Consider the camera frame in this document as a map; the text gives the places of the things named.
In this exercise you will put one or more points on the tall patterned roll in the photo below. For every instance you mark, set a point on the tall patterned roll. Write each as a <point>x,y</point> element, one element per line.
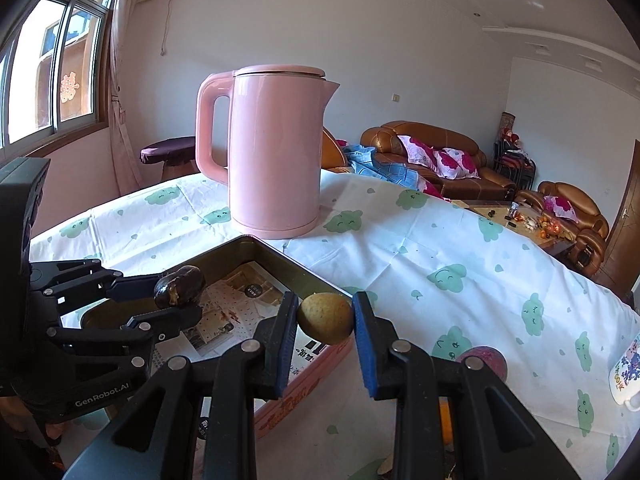
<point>507,122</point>

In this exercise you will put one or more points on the pink electric kettle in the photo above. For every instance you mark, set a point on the pink electric kettle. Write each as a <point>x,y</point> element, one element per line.
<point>275,160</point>

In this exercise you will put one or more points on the newspaper lining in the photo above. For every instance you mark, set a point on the newspaper lining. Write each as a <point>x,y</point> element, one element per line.
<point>240,301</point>

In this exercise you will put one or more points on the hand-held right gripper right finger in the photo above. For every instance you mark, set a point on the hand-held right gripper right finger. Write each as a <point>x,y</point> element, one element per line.
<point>364,347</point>

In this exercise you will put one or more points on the dark purple eggplant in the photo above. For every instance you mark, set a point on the dark purple eggplant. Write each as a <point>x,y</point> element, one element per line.
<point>178,284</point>

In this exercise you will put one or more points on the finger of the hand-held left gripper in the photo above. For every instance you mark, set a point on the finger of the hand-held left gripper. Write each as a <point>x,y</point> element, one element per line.
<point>135,286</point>
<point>165,320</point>

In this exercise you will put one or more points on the wooden coffee table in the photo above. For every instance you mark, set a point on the wooden coffee table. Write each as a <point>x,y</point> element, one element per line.
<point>500,210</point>

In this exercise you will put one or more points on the pink metal tin box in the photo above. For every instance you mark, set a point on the pink metal tin box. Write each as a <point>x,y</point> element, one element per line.
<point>272,261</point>

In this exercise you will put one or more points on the brown wooden door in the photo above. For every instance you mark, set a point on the brown wooden door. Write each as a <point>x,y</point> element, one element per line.
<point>622,255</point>

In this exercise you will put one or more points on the window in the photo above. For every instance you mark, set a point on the window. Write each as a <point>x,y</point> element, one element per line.
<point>50,75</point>

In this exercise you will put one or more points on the white cloud-print tablecloth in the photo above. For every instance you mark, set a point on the white cloud-print tablecloth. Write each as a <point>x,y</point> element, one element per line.
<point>425,245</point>

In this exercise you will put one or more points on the reddish purple round fruit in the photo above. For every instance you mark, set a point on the reddish purple round fruit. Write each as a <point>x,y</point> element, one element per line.
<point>487,360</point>

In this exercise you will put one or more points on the orange-brown leather chair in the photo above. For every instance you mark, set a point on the orange-brown leather chair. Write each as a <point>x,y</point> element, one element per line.
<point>332,152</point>

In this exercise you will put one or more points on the purple cushioned stool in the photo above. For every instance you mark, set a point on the purple cushioned stool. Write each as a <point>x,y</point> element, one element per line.
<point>167,150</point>

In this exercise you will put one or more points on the pile of snacks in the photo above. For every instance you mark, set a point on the pile of snacks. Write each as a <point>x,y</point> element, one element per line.
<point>542,222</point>

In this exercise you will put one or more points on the white printed mug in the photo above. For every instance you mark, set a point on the white printed mug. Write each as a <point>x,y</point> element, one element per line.
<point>627,370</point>

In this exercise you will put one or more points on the yellow-green potato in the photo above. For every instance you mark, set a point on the yellow-green potato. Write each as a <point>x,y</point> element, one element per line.
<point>325,318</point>

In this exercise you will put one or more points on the pink curtain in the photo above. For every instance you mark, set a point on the pink curtain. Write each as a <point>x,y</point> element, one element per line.
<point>122,125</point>

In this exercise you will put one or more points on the stack of dark chairs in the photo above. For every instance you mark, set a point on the stack of dark chairs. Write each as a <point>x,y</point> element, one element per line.
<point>515,162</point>

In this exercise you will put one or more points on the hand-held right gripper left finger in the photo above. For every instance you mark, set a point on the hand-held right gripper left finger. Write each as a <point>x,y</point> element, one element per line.
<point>287,345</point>

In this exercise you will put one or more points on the small pink floral pillow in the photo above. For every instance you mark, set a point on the small pink floral pillow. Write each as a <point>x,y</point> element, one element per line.
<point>560,207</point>

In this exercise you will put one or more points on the blue plaid cloth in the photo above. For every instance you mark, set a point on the blue plaid cloth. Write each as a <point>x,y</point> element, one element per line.
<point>390,167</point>

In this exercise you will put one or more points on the brown leather sofa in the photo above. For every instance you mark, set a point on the brown leather sofa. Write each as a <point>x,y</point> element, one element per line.
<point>450,187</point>

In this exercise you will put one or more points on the brown leather armchair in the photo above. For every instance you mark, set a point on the brown leather armchair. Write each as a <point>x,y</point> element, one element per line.
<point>590,210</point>

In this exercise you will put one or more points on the red window decal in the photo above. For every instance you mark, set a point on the red window decal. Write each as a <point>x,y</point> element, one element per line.
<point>67,87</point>

